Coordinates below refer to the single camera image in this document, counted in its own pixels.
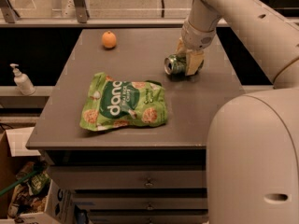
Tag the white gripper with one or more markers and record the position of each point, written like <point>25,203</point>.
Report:
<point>195,38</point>

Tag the green soda can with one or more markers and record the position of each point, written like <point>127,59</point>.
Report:
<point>174,64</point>

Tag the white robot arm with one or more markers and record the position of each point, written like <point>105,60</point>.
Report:
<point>252,142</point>

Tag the orange fruit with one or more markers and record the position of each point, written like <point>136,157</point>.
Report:
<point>109,40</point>

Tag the green rice chips bag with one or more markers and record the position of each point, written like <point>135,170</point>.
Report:
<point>112,104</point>

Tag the grey drawer cabinet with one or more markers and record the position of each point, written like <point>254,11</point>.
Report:
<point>128,139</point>

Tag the white pump dispenser bottle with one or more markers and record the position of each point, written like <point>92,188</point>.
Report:
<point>22,81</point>

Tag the cardboard box with trash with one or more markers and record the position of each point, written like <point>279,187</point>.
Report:
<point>38,200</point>

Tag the green stick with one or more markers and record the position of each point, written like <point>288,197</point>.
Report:
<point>13,185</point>

